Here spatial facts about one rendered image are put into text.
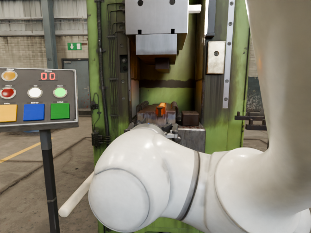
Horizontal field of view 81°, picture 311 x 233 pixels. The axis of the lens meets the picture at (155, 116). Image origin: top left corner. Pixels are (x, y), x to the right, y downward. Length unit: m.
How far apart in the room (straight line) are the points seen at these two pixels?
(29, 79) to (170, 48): 0.66
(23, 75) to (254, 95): 7.28
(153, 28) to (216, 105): 0.54
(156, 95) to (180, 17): 0.63
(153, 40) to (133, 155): 0.80
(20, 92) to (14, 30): 8.24
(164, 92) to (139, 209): 1.25
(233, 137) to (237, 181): 0.96
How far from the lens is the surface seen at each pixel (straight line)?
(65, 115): 0.90
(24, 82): 1.02
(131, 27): 0.99
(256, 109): 7.77
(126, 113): 1.12
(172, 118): 0.94
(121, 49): 1.13
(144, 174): 0.20
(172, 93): 1.41
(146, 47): 0.96
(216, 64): 1.08
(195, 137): 0.91
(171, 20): 0.98
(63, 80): 0.99
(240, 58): 1.15
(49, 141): 1.08
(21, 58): 8.78
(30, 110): 0.94
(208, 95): 1.09
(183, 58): 1.43
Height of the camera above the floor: 1.12
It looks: 9 degrees down
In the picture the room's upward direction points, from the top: straight up
